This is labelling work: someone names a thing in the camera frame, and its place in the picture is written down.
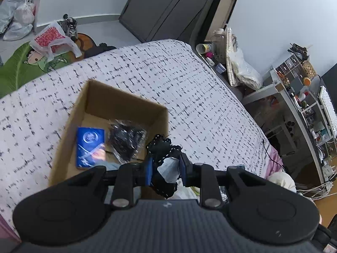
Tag cream tote bag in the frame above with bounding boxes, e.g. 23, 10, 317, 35
225, 27, 264, 90

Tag black cloth on floor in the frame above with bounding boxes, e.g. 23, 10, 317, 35
84, 43, 117, 58

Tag green cartoon rug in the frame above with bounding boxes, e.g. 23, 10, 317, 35
0, 41, 72, 98

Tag clear water bottle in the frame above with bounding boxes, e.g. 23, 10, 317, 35
211, 29, 227, 64

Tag brown round mat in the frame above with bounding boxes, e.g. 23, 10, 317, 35
76, 33, 98, 51

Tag grey drawer organizer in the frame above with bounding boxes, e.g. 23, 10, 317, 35
274, 53, 316, 85

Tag brown cardboard box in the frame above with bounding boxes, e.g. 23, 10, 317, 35
47, 79, 169, 190

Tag black cable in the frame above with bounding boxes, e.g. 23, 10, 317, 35
262, 140, 285, 170

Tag pink sheet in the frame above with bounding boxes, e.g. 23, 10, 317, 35
263, 142, 285, 180

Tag white desk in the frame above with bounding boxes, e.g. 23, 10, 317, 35
242, 69, 337, 187

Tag white cables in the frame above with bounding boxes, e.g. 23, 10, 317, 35
297, 181, 335, 199

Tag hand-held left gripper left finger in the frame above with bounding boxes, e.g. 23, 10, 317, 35
63, 157, 154, 209

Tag pastel blanket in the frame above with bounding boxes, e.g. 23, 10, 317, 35
268, 172, 297, 193

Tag grey wardrobe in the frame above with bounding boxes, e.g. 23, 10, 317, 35
118, 0, 219, 43

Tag red patterned plastic bag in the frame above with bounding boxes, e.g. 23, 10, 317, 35
30, 21, 83, 59

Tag paper tube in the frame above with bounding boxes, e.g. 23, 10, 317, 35
196, 42, 213, 55

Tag white keyboard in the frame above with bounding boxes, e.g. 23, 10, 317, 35
318, 86, 337, 138

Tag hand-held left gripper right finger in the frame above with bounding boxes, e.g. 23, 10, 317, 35
179, 153, 266, 208

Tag white black-patterned bed sheet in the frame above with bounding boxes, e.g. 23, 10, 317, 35
0, 39, 271, 217

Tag black dotted cloth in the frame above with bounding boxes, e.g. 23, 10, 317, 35
146, 134, 185, 199

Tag white plastic bag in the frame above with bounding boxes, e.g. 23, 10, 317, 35
3, 0, 36, 41

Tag blue packet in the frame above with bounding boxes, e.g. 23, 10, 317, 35
76, 127, 106, 168

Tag black-framed brown board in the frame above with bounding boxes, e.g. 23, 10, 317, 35
203, 0, 238, 48

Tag black item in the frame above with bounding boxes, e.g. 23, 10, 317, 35
107, 122, 147, 164

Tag black monitor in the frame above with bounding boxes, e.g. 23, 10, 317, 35
321, 63, 337, 96

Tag black white shoes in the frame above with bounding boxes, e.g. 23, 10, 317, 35
62, 14, 78, 38

